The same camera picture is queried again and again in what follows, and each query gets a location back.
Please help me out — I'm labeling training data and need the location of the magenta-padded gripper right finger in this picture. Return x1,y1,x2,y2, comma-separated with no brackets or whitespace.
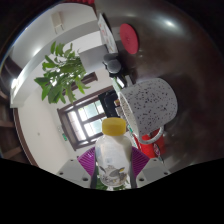
130,146,171,189

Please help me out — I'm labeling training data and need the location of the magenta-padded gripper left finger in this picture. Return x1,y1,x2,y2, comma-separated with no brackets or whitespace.
56,146,99,189

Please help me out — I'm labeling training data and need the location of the clear bottle with yellow cap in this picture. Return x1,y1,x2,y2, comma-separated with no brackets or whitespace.
94,117,133,188

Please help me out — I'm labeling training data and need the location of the red box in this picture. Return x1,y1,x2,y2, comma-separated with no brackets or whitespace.
132,128,166,160

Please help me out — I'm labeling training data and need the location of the dark wooden glazed door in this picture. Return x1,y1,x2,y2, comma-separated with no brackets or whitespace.
56,85,115,151

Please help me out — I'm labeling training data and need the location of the white speckled mug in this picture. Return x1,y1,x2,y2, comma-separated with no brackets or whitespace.
118,77,179,145

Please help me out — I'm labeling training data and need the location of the large plant in white pot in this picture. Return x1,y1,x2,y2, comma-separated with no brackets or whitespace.
34,40,110,105

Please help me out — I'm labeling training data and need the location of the dark round device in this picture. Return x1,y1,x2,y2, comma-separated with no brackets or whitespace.
102,52,123,75

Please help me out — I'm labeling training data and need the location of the flat round red coaster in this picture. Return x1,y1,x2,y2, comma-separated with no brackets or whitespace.
118,22,140,56

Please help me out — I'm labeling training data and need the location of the white printed paper sheet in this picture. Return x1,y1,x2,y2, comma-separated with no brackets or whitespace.
97,12,118,54

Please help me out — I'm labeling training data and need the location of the white wall air conditioner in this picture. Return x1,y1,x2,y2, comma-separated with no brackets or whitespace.
50,11,65,33

